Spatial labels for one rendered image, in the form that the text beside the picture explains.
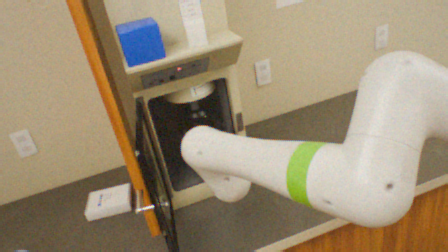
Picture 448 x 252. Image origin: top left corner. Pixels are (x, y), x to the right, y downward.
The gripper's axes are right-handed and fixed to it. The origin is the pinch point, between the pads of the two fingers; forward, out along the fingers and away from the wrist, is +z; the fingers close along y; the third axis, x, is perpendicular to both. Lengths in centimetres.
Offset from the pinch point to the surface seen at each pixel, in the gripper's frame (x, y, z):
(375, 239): 47, -47, -32
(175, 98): -12.9, 5.8, -2.9
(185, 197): 22.4, 11.5, -7.1
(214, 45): -30.9, -6.5, -17.7
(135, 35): -38.4, 12.6, -18.0
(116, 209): 23.7, 36.0, 0.4
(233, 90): -11.7, -12.4, -6.4
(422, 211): 43, -67, -31
